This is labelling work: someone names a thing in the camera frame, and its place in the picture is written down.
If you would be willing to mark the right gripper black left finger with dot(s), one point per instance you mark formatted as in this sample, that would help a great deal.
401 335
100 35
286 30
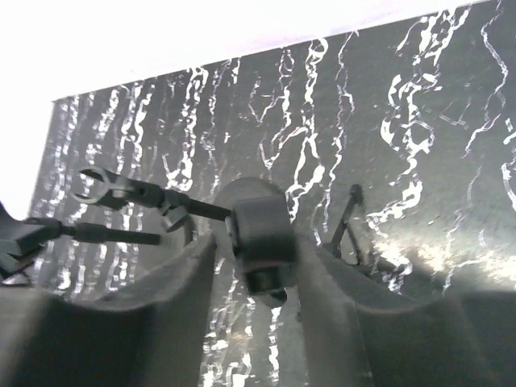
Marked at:
149 333

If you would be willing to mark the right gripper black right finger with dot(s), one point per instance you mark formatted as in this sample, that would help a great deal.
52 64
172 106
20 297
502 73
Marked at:
358 333

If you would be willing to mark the black tripod stand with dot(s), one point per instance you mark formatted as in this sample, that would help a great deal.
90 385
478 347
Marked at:
272 255

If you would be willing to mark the black round-base mic stand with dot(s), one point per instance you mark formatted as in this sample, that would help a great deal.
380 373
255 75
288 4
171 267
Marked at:
23 240

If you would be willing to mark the black stand with purple mic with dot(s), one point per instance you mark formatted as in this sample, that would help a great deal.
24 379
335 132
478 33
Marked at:
175 208

